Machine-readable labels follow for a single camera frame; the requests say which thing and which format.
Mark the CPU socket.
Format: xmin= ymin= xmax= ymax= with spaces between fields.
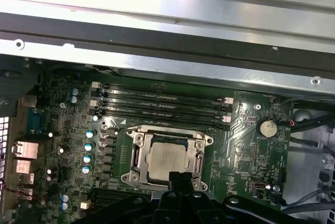
xmin=120 ymin=126 xmax=215 ymax=192

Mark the blue serial port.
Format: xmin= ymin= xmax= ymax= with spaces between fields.
xmin=25 ymin=108 xmax=46 ymax=133

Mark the metal port housing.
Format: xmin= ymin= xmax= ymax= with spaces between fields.
xmin=12 ymin=141 xmax=40 ymax=161
xmin=13 ymin=160 xmax=35 ymax=176

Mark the metal socket cover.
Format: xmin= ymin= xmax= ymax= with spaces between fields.
xmin=132 ymin=127 xmax=207 ymax=186

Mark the silver square CPU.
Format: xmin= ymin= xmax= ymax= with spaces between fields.
xmin=144 ymin=140 xmax=189 ymax=183

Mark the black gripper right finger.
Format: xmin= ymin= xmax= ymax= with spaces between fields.
xmin=181 ymin=172 xmax=315 ymax=224

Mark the thin wire locking lever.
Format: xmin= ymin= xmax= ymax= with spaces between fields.
xmin=194 ymin=152 xmax=203 ymax=179

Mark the round coin battery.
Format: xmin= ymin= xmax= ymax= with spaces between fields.
xmin=258 ymin=118 xmax=277 ymax=138

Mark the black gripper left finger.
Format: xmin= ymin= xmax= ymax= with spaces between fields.
xmin=75 ymin=171 xmax=184 ymax=224

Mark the metal drive cage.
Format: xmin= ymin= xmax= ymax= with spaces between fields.
xmin=282 ymin=108 xmax=335 ymax=224

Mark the thin red wire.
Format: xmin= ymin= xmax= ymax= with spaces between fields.
xmin=0 ymin=178 xmax=48 ymax=201

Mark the green motherboard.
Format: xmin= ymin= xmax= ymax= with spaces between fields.
xmin=15 ymin=74 xmax=293 ymax=224

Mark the black open PC case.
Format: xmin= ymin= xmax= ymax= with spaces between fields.
xmin=0 ymin=12 xmax=335 ymax=224

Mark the black RAM slot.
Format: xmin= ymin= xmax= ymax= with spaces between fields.
xmin=100 ymin=83 xmax=234 ymax=102
xmin=100 ymin=103 xmax=232 ymax=120
xmin=100 ymin=93 xmax=227 ymax=111
xmin=88 ymin=197 xmax=137 ymax=209
xmin=91 ymin=188 xmax=158 ymax=201
xmin=100 ymin=113 xmax=230 ymax=130

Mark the black internal USB connector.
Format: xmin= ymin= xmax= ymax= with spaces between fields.
xmin=250 ymin=179 xmax=268 ymax=192

